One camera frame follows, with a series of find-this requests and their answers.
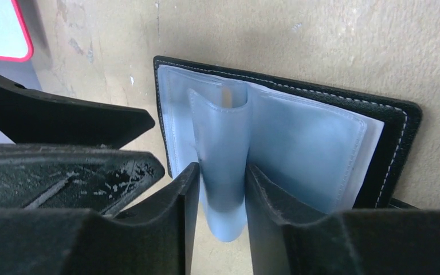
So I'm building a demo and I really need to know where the black leather card holder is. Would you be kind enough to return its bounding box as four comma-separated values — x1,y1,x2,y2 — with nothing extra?
154,56,423,242

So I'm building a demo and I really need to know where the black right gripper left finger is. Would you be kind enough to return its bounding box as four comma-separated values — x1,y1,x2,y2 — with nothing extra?
0,163,199,274

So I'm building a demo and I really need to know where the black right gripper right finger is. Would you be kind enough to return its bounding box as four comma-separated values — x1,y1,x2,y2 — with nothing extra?
245,165,440,274

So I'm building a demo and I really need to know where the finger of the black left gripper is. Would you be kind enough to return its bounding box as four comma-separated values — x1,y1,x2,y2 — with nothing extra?
0,144,165,217
0,75,155,148

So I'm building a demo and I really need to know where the pink framed whiteboard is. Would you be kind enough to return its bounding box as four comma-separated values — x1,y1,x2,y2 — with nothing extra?
0,0,34,62

